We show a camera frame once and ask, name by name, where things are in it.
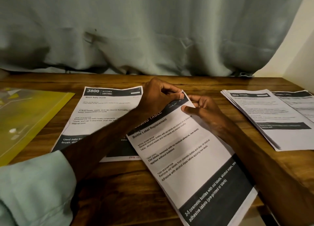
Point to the person's right forearm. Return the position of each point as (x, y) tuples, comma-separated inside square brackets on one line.
[(274, 179)]

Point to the yellow patterned folder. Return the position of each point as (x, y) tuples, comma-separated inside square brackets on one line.
[(27, 120)]

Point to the person's left hand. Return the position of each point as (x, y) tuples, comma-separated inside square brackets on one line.
[(157, 98)]

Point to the pale green curtain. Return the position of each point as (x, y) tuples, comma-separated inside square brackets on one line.
[(147, 27)]

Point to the person's right hand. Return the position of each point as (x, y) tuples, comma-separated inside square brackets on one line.
[(208, 114)]

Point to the person's left forearm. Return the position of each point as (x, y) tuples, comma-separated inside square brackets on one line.
[(59, 179)]

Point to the wash baby bottle paper stack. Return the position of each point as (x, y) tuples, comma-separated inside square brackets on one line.
[(98, 115)]

